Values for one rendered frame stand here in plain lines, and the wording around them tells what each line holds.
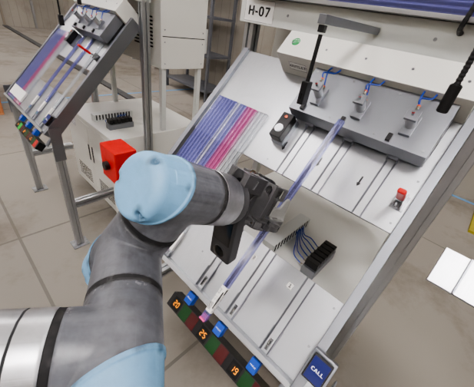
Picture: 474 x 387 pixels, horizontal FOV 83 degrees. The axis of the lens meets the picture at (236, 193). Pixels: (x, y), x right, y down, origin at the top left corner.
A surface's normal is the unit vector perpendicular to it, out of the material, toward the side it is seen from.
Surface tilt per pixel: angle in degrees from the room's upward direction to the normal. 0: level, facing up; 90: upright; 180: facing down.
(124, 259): 1
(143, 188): 61
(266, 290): 47
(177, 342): 0
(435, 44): 90
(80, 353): 31
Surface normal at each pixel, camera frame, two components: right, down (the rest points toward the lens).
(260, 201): -0.53, -0.12
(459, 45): -0.69, 0.32
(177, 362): 0.15, -0.82
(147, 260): 0.72, -0.65
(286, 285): -0.39, -0.33
